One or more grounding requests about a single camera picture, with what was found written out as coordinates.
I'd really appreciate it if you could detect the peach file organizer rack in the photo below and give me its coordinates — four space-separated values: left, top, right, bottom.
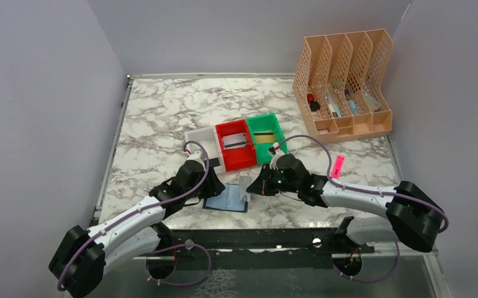
292 29 393 144

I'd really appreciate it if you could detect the gold card in green bin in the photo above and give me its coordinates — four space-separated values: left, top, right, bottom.
253 130 276 145

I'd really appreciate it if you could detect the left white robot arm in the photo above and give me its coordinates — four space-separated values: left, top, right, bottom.
48 160 225 297

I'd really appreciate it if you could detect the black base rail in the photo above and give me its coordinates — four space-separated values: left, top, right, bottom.
78 215 388 273

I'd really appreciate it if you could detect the white plastic bin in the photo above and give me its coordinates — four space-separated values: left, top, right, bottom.
184 125 226 174

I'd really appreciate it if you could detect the red plastic bin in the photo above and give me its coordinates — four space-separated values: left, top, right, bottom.
215 119 257 172

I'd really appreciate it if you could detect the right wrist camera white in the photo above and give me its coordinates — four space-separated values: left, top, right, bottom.
268 142 284 156

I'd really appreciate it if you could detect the grey stapler in rack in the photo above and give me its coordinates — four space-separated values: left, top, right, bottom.
362 90 382 112

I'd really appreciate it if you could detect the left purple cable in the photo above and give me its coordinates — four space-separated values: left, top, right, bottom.
57 141 211 293

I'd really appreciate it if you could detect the clear pen pack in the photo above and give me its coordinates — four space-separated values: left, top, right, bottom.
326 88 341 118

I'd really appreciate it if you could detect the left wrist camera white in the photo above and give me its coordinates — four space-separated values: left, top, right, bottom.
187 150 205 163

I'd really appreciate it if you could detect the red black stamp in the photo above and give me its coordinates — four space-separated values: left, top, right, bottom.
307 93 321 112

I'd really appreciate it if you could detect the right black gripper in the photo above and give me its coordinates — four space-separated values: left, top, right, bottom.
247 163 300 196

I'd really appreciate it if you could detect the black card in white bin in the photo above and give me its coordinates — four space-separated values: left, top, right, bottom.
209 158 221 167

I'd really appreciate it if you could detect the navy blue card holder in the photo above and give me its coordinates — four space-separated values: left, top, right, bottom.
202 184 249 213

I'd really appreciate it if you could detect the pink highlighter pen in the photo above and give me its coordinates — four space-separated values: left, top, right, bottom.
331 155 345 179

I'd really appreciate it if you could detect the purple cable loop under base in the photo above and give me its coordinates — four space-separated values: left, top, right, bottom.
145 242 213 287

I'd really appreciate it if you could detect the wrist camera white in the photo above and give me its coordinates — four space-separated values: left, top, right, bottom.
187 150 205 163
268 142 284 156

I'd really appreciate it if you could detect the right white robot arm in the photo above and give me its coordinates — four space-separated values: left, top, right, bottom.
246 154 444 253

